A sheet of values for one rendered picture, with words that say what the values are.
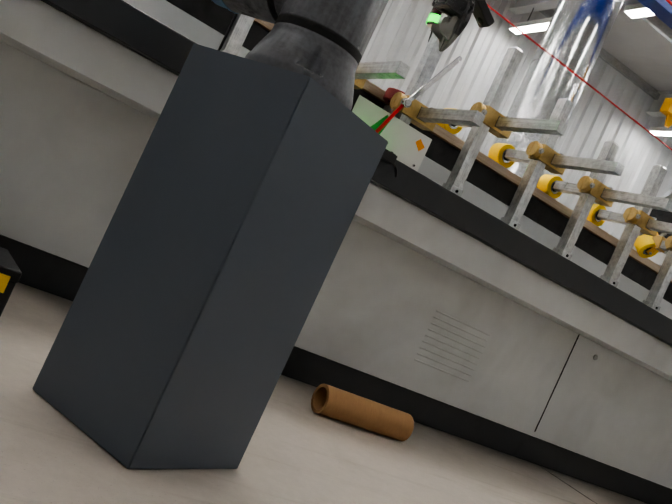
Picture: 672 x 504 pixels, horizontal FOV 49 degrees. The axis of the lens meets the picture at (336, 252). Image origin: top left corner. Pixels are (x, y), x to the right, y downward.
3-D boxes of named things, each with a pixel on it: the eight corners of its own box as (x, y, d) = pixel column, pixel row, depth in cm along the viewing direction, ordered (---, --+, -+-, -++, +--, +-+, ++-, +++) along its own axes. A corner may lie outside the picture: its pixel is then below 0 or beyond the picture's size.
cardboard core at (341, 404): (418, 419, 207) (333, 389, 193) (405, 446, 207) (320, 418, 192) (402, 408, 214) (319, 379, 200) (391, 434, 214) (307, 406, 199)
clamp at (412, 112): (432, 131, 205) (440, 114, 205) (396, 108, 198) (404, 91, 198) (421, 130, 210) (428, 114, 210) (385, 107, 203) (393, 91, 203)
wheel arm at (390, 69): (404, 82, 169) (412, 65, 169) (393, 75, 168) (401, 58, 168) (320, 82, 207) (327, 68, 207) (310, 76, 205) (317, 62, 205)
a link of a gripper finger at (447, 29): (427, 42, 192) (442, 9, 192) (444, 53, 195) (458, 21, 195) (434, 41, 190) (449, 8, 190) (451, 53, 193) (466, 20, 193)
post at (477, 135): (455, 202, 214) (525, 51, 215) (447, 197, 212) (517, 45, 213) (448, 200, 217) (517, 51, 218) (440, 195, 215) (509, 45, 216)
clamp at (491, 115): (510, 139, 217) (517, 123, 217) (478, 117, 210) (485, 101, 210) (496, 137, 222) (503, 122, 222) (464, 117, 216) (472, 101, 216)
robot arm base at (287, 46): (366, 130, 124) (392, 76, 124) (306, 81, 108) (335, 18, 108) (284, 104, 134) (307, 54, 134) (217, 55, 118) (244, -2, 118)
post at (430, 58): (387, 172, 202) (461, 12, 202) (377, 166, 200) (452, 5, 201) (380, 170, 205) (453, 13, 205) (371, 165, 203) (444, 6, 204)
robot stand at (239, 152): (237, 469, 124) (389, 142, 124) (127, 469, 103) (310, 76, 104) (144, 401, 137) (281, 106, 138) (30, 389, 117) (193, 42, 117)
